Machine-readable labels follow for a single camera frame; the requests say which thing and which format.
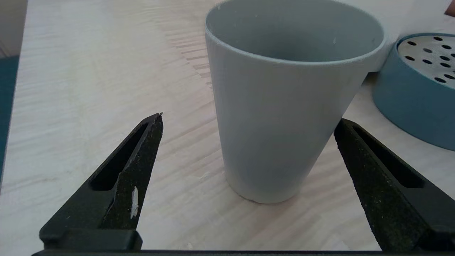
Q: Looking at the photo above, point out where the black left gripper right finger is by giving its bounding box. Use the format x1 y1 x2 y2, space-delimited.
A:
333 118 455 252

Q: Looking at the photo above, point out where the blue perforated drip tray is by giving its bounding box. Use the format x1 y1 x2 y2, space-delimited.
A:
373 33 455 151

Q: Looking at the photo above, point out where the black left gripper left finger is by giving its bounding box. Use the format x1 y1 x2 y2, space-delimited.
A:
39 113 164 251

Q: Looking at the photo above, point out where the grey plastic cup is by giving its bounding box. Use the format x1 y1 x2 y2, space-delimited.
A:
205 0 388 204

